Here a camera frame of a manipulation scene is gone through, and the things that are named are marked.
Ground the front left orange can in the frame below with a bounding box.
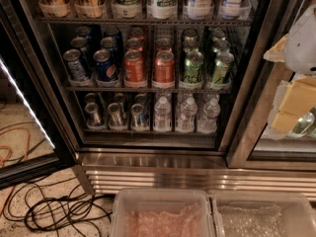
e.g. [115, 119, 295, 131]
[124, 50, 145, 83]

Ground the front right green can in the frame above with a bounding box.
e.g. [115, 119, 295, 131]
[210, 51, 234, 84]

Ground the orange cable on floor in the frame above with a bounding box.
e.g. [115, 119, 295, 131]
[0, 125, 32, 215]

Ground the front blue pepsi can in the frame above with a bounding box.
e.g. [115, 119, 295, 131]
[93, 49, 119, 82]

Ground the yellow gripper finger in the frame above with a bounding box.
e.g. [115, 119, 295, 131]
[264, 36, 287, 62]
[271, 76, 316, 134]

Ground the black cable on floor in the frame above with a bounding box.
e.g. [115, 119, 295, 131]
[2, 173, 115, 237]

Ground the front right redbull can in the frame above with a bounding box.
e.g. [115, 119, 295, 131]
[131, 104, 147, 128]

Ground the clear plastic bin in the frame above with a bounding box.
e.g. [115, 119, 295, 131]
[212, 191, 316, 237]
[110, 189, 215, 237]

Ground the closed glass fridge door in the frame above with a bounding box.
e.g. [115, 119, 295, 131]
[226, 0, 316, 171]

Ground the front right orange can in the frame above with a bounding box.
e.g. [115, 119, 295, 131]
[154, 50, 175, 83]

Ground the left clear plastic bin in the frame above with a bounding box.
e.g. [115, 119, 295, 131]
[110, 189, 215, 237]

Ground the orange can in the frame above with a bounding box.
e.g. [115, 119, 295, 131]
[124, 50, 145, 83]
[154, 50, 175, 83]

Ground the green can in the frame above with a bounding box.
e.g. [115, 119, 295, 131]
[182, 51, 203, 84]
[210, 51, 234, 84]

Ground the front middle redbull can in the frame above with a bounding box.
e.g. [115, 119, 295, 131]
[108, 103, 126, 128]

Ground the front silver pepsi can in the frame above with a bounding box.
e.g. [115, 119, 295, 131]
[63, 48, 90, 81]

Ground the middle water bottle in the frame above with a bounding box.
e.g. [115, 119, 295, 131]
[176, 97, 198, 133]

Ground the right water bottle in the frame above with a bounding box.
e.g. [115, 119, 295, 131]
[197, 98, 220, 134]

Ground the open fridge door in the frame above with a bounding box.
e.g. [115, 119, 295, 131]
[0, 21, 74, 190]

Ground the right clear plastic bin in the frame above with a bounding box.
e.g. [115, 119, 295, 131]
[212, 191, 316, 237]

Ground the left water bottle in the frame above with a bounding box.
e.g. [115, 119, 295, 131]
[154, 97, 172, 132]

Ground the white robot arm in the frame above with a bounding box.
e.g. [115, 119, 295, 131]
[264, 5, 316, 137]

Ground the front left green can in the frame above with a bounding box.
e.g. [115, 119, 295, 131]
[182, 51, 203, 84]

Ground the steel fridge base grille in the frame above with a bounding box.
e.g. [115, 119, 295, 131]
[80, 152, 316, 201]

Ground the water bottle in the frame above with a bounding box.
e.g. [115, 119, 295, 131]
[154, 97, 172, 132]
[197, 98, 220, 134]
[176, 97, 198, 133]

